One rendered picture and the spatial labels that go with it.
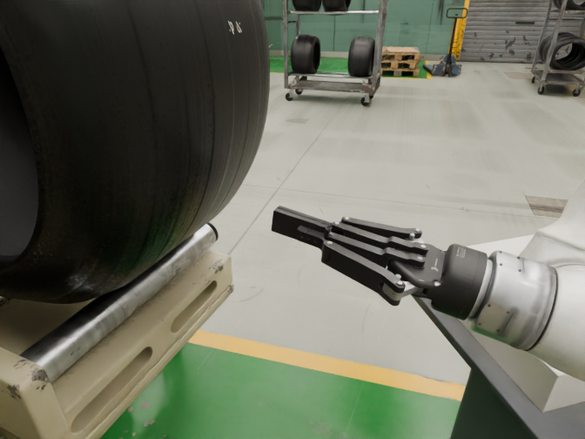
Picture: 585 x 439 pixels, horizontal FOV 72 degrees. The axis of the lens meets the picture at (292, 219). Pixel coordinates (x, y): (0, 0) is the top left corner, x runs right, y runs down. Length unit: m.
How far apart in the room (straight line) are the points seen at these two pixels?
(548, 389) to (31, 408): 0.72
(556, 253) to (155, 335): 0.52
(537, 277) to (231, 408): 1.28
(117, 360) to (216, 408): 1.04
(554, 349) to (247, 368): 1.35
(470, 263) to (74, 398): 0.45
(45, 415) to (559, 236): 0.60
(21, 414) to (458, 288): 0.44
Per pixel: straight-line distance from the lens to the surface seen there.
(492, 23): 11.67
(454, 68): 9.04
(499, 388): 0.85
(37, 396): 0.48
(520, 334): 0.45
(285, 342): 1.77
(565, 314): 0.45
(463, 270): 0.43
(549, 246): 0.59
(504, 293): 0.43
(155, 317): 0.61
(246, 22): 0.48
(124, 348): 0.58
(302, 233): 0.46
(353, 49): 5.85
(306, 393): 1.60
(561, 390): 0.83
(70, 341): 0.53
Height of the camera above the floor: 1.25
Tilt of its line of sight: 28 degrees down
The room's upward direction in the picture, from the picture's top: straight up
